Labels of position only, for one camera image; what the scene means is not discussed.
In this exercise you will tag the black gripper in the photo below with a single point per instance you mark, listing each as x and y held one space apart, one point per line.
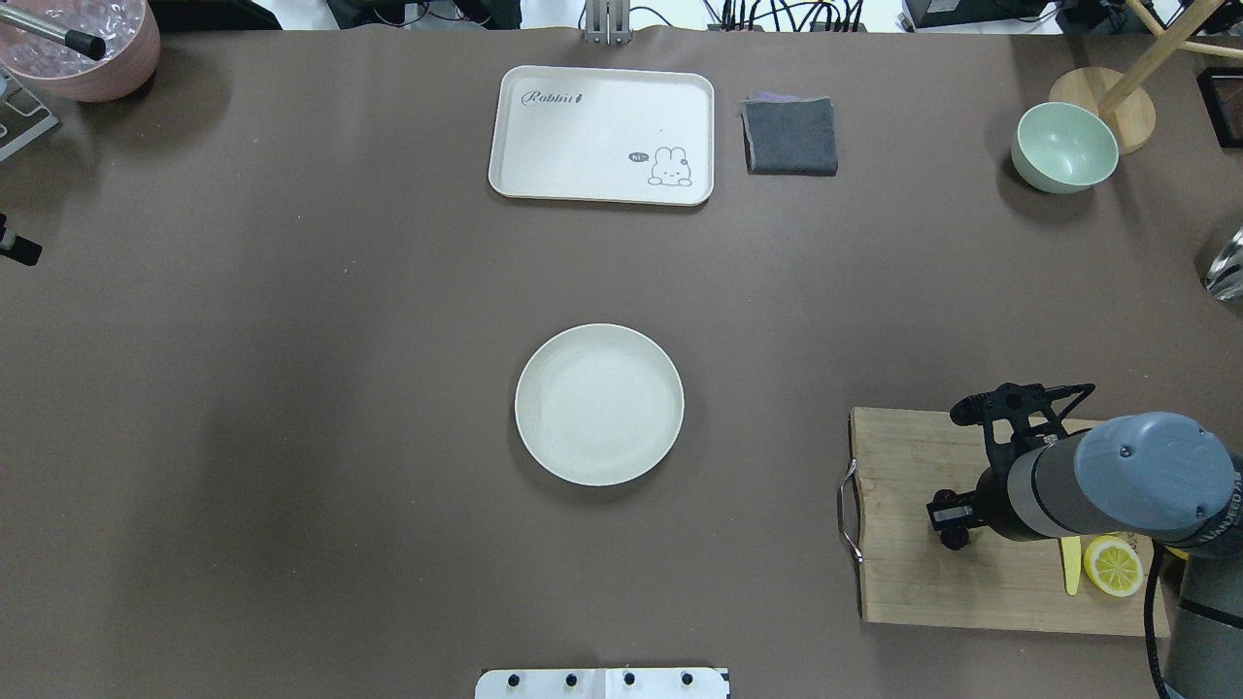
992 502

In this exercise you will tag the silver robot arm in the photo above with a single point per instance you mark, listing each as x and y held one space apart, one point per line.
1157 475

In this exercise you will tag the dark square tray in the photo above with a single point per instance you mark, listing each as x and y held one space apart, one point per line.
1221 91

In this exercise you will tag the cream rabbit serving tray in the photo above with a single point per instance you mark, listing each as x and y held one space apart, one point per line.
604 135

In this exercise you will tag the bamboo cutting board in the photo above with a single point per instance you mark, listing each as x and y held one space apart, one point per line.
903 457

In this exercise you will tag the lemon slice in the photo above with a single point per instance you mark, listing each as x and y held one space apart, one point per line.
1113 566

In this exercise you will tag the round cream plate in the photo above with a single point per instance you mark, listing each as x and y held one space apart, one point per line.
599 404

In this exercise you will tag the silver metal scoop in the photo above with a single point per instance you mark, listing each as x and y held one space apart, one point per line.
1223 279

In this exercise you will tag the mint green bowl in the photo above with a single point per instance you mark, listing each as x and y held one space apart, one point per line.
1060 148

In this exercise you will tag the grey folded cloth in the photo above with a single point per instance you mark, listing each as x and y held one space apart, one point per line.
790 136

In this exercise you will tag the wooden mug tree stand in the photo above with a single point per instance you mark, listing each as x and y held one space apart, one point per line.
1119 98

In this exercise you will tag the pink bowl of ice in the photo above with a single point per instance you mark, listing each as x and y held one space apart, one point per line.
133 49

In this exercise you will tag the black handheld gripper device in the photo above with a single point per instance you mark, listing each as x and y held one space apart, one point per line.
17 248

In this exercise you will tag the metal scoop black tip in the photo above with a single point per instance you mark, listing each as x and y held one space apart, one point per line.
91 46

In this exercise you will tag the white cup rack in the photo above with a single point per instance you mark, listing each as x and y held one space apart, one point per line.
24 117

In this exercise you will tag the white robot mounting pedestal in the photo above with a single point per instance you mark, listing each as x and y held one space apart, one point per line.
622 682

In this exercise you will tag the aluminium frame post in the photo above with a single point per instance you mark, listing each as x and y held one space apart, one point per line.
607 23

